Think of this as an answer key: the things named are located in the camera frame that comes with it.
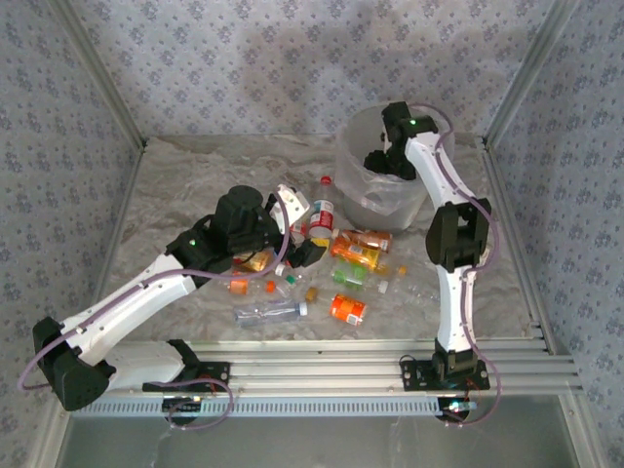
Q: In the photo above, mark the orange label bottle tan cap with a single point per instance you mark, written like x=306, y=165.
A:
x=347, y=309

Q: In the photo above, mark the aluminium corner post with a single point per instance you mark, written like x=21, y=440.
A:
x=526, y=73
x=102, y=73

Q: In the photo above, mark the clear bottle green cap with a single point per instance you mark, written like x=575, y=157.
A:
x=291, y=280

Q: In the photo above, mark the small controller board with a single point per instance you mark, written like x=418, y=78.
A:
x=456, y=405
x=183, y=403

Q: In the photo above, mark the clear plastic bin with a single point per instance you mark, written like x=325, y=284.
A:
x=348, y=175

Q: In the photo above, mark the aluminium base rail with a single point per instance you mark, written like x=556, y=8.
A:
x=317, y=370

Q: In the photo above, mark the aluminium side rail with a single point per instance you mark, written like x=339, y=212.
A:
x=123, y=205

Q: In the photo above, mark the red cap red-white label bottle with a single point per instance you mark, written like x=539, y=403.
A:
x=322, y=214

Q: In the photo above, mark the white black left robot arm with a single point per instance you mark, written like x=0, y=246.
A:
x=127, y=307

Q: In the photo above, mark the translucent plastic bin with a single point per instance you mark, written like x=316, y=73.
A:
x=375, y=214

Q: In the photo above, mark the amber bottle yellow cap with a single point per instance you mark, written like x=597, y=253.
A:
x=353, y=253

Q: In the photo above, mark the amber bottle orange label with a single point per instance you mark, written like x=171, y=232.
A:
x=370, y=239

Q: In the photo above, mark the clear water bottle pale label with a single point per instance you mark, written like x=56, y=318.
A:
x=263, y=313

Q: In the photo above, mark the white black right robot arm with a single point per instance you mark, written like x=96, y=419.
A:
x=453, y=312

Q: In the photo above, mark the small red label bottle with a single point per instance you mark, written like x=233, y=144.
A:
x=298, y=230

